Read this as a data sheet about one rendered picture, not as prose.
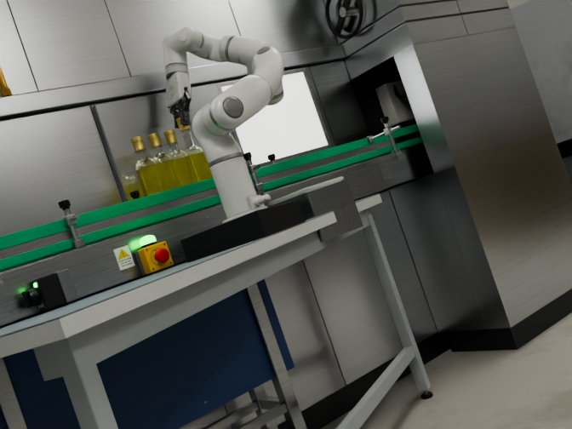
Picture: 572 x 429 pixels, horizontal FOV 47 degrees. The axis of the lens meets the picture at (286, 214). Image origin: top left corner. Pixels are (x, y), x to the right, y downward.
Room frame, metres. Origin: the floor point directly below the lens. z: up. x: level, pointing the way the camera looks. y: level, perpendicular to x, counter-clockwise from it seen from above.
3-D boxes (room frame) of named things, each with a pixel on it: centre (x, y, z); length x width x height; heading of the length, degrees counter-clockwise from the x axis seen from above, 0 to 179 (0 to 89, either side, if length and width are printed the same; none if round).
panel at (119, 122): (2.40, 0.11, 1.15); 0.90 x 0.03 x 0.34; 126
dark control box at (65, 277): (1.63, 0.60, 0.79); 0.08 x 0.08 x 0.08; 36
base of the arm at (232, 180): (1.74, 0.09, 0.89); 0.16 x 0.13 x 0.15; 62
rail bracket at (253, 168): (2.11, 0.07, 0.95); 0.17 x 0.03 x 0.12; 36
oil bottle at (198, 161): (2.15, 0.22, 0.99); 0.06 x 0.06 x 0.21; 37
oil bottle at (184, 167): (2.12, 0.27, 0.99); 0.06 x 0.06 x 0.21; 36
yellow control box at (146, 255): (1.80, 0.38, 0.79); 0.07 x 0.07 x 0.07; 36
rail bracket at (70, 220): (1.72, 0.53, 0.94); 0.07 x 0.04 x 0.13; 36
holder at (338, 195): (2.12, -0.07, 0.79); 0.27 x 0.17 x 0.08; 36
